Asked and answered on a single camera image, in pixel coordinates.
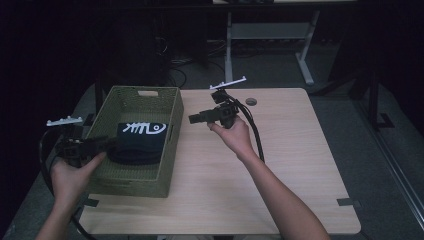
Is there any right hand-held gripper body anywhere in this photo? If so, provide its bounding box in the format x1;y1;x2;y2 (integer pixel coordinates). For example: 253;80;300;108
208;76;248;130

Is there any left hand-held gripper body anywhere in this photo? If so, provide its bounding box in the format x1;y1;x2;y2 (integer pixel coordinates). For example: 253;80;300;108
46;115;93;168

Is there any dark navy cap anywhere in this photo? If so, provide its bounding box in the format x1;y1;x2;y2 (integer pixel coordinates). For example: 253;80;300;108
107;121;169;166

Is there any green woven basket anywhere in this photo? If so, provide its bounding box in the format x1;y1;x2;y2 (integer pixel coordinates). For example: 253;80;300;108
79;85;185;199

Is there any person's right hand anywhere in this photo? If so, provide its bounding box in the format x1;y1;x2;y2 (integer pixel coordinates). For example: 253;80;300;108
206;115;258;162

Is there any person's left hand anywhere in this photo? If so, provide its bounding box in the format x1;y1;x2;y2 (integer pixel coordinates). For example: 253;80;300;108
50;152;108;208

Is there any black metal stand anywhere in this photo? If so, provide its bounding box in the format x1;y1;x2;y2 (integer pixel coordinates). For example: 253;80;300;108
82;78;105;128
349;68;396;132

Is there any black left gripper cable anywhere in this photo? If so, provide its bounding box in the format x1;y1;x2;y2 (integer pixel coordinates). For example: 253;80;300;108
37;127;98;240

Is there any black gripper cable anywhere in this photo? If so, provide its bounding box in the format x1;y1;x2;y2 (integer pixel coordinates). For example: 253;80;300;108
37;127;98;240
223;92;266;164

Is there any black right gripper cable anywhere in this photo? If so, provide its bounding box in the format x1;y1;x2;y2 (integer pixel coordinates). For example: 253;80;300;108
223;92;266;164

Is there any tangle of floor cables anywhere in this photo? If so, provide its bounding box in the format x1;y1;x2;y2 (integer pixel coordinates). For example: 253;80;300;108
154;34;228;90

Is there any grey metal desk frame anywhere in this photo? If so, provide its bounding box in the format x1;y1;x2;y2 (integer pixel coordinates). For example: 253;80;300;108
224;9;322;88

